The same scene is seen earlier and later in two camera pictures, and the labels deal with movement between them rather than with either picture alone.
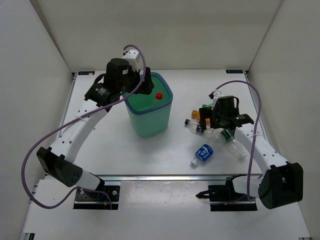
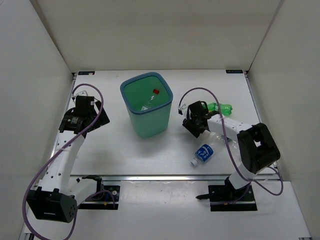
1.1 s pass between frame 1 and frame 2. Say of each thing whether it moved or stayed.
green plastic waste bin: stayed
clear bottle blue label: stayed
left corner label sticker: stayed
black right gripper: moved
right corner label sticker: stayed
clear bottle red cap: moved
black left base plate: stayed
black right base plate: stayed
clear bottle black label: moved
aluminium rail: stayed
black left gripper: moved
